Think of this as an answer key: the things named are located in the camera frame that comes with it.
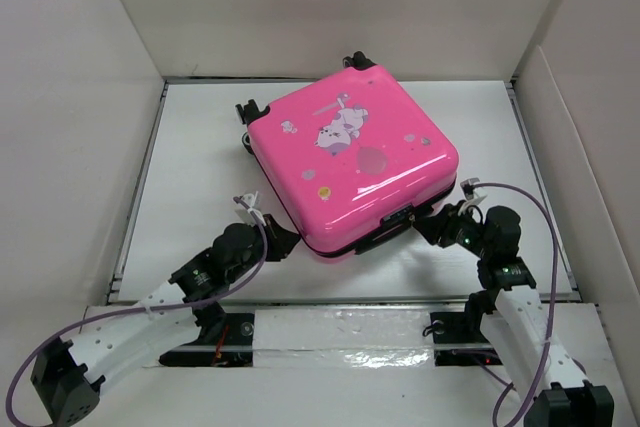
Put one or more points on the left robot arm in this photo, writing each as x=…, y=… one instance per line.
x=70, y=375

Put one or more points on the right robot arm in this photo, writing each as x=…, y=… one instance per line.
x=509, y=313

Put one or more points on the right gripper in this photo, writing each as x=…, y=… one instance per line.
x=440, y=224

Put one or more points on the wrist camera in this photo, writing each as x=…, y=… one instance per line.
x=248, y=208
x=474, y=194

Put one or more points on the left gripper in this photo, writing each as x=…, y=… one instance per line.
x=279, y=239

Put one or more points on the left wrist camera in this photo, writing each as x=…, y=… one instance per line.
x=248, y=208

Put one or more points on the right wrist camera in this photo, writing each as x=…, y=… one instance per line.
x=474, y=194

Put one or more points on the pink hard-shell suitcase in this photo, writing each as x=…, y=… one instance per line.
x=351, y=157

